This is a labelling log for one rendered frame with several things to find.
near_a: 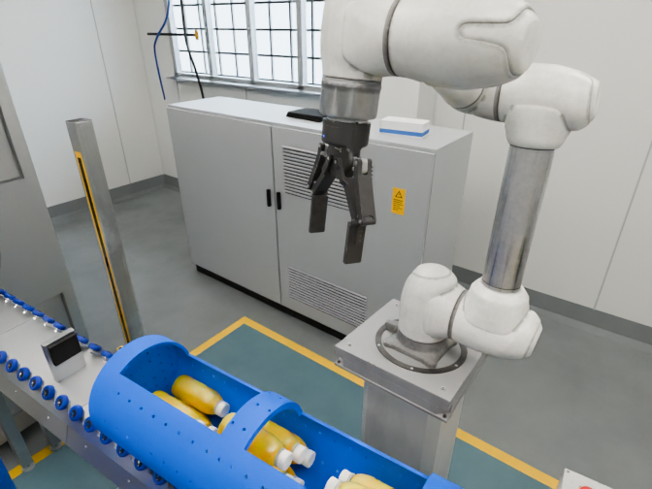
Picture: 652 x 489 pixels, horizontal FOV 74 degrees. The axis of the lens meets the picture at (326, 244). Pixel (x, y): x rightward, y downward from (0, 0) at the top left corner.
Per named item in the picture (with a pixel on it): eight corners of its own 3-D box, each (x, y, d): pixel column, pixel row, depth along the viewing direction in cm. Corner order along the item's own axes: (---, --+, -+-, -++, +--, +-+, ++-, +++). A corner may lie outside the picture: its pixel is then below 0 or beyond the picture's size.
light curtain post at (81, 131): (166, 450, 225) (81, 117, 147) (174, 455, 222) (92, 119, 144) (156, 459, 220) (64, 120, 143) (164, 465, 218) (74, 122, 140)
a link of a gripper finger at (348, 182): (353, 160, 70) (357, 156, 68) (371, 225, 67) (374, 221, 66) (332, 160, 68) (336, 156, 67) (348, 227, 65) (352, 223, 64)
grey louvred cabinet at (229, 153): (236, 249, 423) (219, 96, 357) (441, 335, 308) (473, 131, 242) (190, 273, 385) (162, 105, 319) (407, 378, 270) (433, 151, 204)
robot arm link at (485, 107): (445, 54, 101) (505, 56, 94) (469, 69, 116) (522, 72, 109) (435, 113, 105) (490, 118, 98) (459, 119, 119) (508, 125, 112)
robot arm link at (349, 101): (362, 80, 70) (357, 117, 72) (311, 75, 66) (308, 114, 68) (394, 84, 63) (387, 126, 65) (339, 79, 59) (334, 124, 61)
